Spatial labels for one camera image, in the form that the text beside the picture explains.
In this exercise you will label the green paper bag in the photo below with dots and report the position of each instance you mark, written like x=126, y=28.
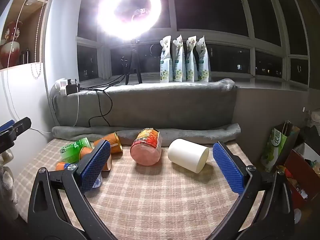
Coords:
x=275, y=147

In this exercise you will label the red instant noodle cup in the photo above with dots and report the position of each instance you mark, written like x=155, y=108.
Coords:
x=146, y=147

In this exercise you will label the black tripod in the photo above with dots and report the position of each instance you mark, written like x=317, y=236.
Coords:
x=133, y=60

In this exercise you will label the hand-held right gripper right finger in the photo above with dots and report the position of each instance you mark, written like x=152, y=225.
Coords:
x=228, y=170

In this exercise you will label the rolled grey blanket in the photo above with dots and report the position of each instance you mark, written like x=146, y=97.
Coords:
x=187, y=132

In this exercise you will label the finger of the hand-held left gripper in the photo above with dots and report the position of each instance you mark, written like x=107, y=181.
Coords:
x=21, y=126

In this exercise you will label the white cup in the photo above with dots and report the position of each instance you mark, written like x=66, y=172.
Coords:
x=186, y=152

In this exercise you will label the white green snack bag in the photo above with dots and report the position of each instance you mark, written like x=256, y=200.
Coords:
x=165, y=62
x=191, y=62
x=178, y=62
x=203, y=62

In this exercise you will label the white power strip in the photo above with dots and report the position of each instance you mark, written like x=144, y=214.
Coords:
x=62, y=86

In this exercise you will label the red box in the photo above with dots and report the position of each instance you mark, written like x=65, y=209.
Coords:
x=300, y=175

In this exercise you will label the red white vase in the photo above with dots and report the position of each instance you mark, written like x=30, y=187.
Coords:
x=10, y=52

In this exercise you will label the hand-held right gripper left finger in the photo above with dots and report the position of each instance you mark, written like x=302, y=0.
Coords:
x=96, y=165

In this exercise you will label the checked cloth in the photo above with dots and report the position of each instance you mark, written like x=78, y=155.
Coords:
x=155, y=195

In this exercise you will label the white plush toy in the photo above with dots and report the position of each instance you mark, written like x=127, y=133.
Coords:
x=6, y=180

